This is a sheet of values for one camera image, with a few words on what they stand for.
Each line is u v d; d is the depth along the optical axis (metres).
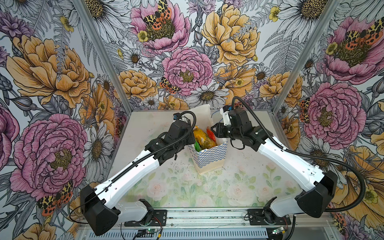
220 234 1.12
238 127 0.58
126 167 0.45
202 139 0.85
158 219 0.73
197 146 0.79
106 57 0.90
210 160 0.80
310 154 0.88
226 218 0.76
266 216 0.66
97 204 0.38
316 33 0.80
